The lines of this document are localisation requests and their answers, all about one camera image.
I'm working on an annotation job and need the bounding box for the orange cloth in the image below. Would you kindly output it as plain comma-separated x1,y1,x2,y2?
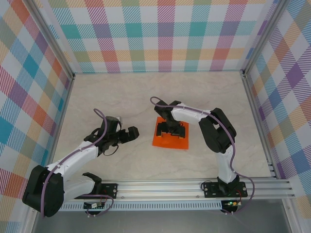
152,116,190,150

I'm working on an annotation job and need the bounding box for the small dark circuit board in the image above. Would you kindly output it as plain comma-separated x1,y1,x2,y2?
84,201,105,210

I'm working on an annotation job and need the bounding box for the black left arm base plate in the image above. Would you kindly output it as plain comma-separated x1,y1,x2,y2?
101,183,119,199

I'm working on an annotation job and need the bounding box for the long aluminium mounting rail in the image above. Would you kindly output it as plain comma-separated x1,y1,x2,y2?
63,179,296,201

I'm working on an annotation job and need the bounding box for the aluminium side rail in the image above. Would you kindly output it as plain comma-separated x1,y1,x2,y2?
48,74,76,168
239,71,279,180

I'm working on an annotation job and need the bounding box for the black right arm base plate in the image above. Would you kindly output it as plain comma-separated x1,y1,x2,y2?
203,182,248,199

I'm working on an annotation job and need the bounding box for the perforated grey cable duct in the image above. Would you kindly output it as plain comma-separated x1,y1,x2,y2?
59,203,223,211

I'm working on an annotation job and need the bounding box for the aluminium frame post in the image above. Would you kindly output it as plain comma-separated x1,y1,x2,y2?
239,0,290,76
28,0,76,81

